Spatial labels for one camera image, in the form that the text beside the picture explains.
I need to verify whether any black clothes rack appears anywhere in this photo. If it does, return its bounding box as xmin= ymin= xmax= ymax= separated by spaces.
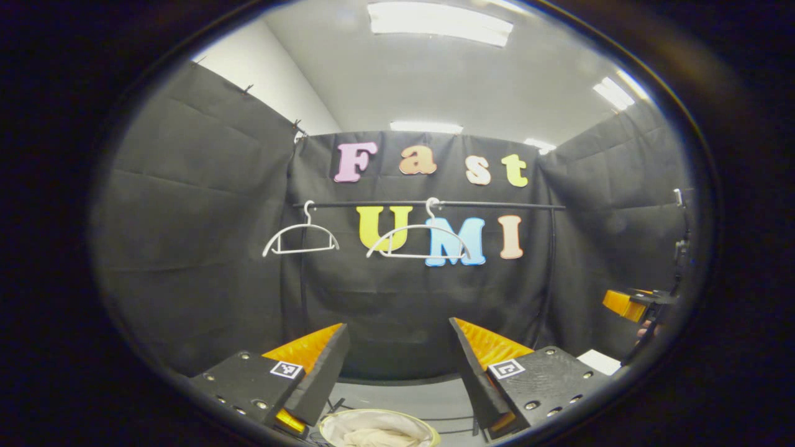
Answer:
xmin=293 ymin=199 xmax=567 ymax=381

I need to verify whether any white paper sheet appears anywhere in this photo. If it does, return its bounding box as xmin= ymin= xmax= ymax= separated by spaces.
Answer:
xmin=578 ymin=349 xmax=622 ymax=376

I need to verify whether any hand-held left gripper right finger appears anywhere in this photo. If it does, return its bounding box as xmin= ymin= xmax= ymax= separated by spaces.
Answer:
xmin=447 ymin=317 xmax=614 ymax=440

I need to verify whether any cream shirt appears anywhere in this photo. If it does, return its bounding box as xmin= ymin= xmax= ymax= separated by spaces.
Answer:
xmin=338 ymin=425 xmax=430 ymax=447

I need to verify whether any large ceiling light panel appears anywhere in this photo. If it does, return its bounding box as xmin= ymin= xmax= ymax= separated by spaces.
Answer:
xmin=366 ymin=1 xmax=515 ymax=48

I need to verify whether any white plastic hanger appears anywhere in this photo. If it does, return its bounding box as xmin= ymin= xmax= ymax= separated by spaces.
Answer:
xmin=366 ymin=197 xmax=471 ymax=260
xmin=262 ymin=200 xmax=340 ymax=258

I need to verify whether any white laundry hamper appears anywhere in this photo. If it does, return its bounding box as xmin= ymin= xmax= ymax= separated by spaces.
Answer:
xmin=318 ymin=408 xmax=442 ymax=447

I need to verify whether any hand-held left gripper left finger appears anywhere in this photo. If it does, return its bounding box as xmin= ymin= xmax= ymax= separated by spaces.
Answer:
xmin=186 ymin=323 xmax=350 ymax=436

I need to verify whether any black backdrop cloth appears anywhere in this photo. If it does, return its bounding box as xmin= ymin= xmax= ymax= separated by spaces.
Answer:
xmin=93 ymin=61 xmax=693 ymax=381

